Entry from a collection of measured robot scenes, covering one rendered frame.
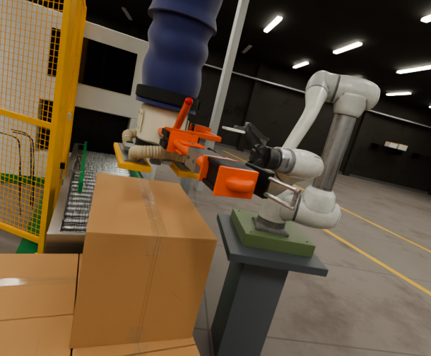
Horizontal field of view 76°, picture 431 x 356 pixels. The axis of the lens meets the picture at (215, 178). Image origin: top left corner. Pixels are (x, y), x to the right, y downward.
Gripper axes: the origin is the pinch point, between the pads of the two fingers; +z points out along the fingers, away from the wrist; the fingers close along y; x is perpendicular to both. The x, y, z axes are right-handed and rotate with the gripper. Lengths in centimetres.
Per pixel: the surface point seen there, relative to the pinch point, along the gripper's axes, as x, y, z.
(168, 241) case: -3.5, 30.7, 12.1
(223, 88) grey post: 341, -51, -146
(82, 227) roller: 81, 69, 35
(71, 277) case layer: 34, 69, 38
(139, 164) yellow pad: 10.1, 10.7, 22.4
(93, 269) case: -2, 41, 32
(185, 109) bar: -0.4, -9.5, 14.4
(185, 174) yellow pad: 8.2, 11.5, 7.2
